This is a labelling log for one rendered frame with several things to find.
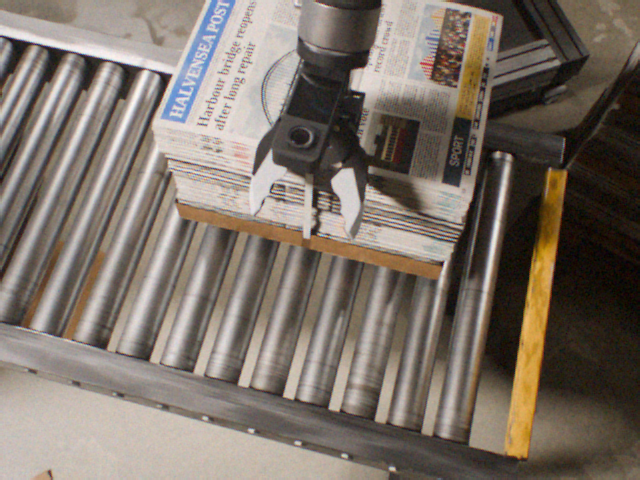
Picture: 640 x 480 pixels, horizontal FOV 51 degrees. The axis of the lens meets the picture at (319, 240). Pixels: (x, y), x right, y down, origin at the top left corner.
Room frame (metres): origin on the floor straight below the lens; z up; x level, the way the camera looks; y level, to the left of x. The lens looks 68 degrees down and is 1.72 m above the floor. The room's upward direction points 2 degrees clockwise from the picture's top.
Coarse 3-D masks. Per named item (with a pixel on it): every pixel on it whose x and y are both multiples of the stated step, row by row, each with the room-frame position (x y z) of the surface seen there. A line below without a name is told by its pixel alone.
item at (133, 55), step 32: (0, 32) 0.71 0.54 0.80; (32, 32) 0.71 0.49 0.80; (64, 32) 0.72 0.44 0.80; (96, 32) 0.72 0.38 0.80; (96, 64) 0.67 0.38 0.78; (128, 64) 0.66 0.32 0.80; (160, 64) 0.66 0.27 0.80; (512, 128) 0.57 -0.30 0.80; (480, 160) 0.53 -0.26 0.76; (544, 160) 0.51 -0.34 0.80
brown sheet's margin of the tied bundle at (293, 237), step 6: (288, 234) 0.34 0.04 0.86; (294, 234) 0.34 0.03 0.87; (300, 234) 0.34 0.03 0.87; (288, 240) 0.34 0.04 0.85; (294, 240) 0.34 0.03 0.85; (300, 240) 0.34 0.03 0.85; (306, 240) 0.34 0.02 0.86; (312, 240) 0.34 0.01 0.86; (318, 240) 0.34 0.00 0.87; (324, 240) 0.34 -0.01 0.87; (306, 246) 0.34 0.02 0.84; (312, 246) 0.34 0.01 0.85; (318, 246) 0.33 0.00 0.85; (324, 246) 0.33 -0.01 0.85
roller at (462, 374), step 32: (512, 160) 0.51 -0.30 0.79; (480, 192) 0.46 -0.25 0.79; (480, 224) 0.40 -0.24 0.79; (480, 256) 0.35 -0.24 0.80; (480, 288) 0.30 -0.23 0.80; (480, 320) 0.25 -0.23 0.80; (448, 352) 0.21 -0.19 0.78; (480, 352) 0.21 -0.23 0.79; (448, 384) 0.16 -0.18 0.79; (448, 416) 0.12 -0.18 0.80
